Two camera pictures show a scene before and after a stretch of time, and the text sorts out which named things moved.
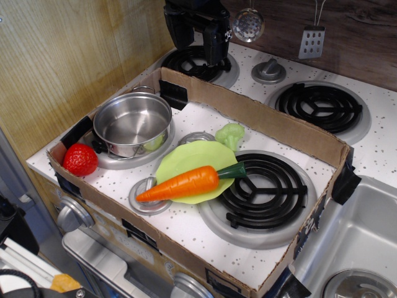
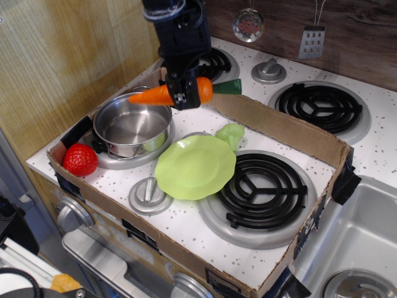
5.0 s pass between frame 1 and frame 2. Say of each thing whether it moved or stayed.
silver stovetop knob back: stayed
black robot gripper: moved
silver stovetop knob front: stayed
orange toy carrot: moved
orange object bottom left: stayed
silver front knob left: stayed
